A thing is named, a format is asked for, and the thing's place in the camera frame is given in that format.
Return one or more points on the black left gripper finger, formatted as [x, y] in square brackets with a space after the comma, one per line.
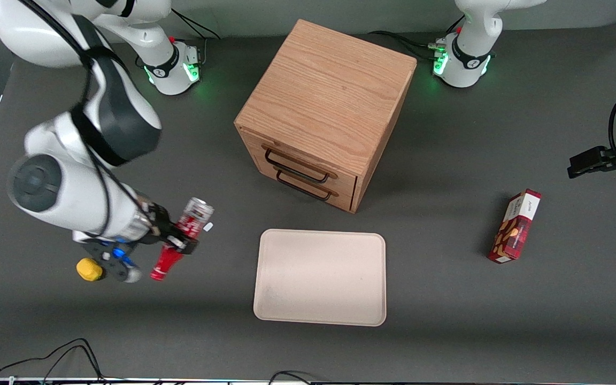
[591, 161]

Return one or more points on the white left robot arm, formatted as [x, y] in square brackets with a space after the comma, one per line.
[471, 51]

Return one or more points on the red coke bottle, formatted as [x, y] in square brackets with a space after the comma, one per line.
[195, 214]

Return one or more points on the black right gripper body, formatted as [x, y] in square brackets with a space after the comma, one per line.
[160, 224]

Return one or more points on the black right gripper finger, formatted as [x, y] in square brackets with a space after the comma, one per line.
[182, 246]
[179, 230]

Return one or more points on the beige plastic tray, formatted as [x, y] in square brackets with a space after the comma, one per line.
[320, 278]

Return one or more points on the yellow lemon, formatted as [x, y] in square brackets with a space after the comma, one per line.
[86, 270]

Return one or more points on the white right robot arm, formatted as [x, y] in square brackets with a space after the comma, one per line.
[78, 200]

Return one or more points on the red cookie box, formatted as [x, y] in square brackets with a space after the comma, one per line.
[516, 227]

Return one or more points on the wooden drawer cabinet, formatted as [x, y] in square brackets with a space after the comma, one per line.
[329, 91]

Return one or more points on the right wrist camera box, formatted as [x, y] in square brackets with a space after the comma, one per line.
[113, 256]

